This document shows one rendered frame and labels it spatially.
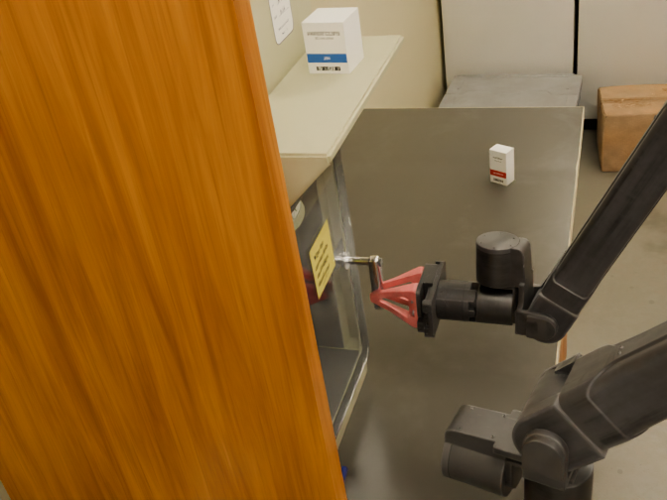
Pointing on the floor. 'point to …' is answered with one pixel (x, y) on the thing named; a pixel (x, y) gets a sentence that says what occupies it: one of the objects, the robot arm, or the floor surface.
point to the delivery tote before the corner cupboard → (513, 90)
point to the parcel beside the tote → (624, 120)
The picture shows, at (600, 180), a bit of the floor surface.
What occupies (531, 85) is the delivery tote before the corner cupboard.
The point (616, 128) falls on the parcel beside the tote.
